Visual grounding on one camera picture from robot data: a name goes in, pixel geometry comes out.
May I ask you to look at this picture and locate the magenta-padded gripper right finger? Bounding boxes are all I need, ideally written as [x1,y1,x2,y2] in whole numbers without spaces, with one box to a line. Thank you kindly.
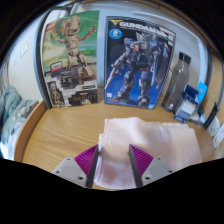
[128,143,175,189]

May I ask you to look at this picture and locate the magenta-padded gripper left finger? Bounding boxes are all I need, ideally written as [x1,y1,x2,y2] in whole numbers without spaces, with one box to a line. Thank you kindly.
[51,143,100,189]

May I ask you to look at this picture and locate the pink towel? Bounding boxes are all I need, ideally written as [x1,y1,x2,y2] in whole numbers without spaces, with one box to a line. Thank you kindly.
[94,116,204,191]

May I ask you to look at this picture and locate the small dark blue box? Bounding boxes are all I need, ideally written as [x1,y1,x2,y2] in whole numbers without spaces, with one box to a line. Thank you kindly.
[172,84,201,124]

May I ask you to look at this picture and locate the blue-grey bedding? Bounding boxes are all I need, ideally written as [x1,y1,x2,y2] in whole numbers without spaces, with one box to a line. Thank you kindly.
[0,85,39,158]

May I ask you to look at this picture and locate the light blue packet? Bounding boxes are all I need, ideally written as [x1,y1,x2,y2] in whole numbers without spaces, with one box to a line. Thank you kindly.
[196,80,208,101]

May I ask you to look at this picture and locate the blue robot model kit box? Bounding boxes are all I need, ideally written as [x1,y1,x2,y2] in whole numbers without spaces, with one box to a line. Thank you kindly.
[103,15,177,110]

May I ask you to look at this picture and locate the green tree figure toy box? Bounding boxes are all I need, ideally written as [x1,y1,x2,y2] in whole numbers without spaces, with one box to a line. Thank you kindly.
[41,9,101,109]

